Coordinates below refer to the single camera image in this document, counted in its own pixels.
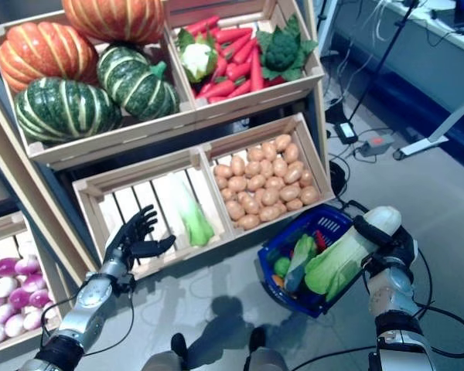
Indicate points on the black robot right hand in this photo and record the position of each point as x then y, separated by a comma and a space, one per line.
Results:
402, 247

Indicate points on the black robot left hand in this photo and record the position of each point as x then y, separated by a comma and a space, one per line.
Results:
131, 243

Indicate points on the blue plastic shopping basket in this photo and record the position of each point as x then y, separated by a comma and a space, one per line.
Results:
346, 222

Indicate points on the green napa cabbage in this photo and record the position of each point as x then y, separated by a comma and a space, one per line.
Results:
340, 263
193, 220
299, 259

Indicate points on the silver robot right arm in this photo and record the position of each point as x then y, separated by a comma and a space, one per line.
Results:
390, 293

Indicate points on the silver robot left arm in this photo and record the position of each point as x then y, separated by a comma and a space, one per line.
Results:
89, 301

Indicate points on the wooden crate with white slats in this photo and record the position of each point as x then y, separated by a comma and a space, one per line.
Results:
139, 175

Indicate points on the long red chili pepper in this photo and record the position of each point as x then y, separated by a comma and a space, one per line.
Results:
319, 237

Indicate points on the grey box with red button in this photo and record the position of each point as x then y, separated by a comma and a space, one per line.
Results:
375, 145

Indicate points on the tan plastic potato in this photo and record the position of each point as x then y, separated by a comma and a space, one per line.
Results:
237, 165
222, 171
282, 142
309, 195
251, 204
291, 152
248, 221
269, 212
294, 205
235, 210
292, 174

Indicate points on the wooden display shelf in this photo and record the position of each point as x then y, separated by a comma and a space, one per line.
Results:
31, 201

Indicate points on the wooden crate of pumpkins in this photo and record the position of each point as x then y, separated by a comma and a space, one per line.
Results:
112, 136

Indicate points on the wooden crate of potatoes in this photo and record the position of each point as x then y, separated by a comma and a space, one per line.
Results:
315, 166

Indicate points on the light green bell pepper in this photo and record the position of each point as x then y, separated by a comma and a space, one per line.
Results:
282, 266

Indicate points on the wooden crate of turnips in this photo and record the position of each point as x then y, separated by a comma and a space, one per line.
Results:
4, 232

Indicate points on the black power adapter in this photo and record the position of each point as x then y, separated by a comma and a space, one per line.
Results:
346, 132

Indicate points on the orange round vegetable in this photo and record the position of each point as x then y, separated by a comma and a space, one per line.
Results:
276, 280

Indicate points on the large green striped pumpkin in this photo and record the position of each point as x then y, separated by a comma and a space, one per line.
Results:
65, 110

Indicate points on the green pumpkin with stem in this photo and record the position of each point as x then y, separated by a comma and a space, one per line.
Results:
139, 85

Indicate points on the silver robot right leg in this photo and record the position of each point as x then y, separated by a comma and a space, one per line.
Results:
267, 359

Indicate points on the orange plastic carrot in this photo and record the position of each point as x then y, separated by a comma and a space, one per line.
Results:
257, 69
234, 35
201, 25
218, 89

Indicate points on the black tripod pole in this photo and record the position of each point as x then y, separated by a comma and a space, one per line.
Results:
383, 58

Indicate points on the wooden crate of carrots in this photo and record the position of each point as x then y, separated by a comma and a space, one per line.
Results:
255, 98

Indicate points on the white cauliflower with leaves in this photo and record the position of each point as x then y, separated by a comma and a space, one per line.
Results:
196, 58

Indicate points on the white desk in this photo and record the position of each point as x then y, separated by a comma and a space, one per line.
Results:
429, 50

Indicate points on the orange striped pumpkin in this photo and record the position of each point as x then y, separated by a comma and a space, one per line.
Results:
112, 19
46, 54

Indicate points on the green broccoli with leaves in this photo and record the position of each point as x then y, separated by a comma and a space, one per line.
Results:
280, 48

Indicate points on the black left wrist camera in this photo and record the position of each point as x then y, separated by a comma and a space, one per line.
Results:
124, 282

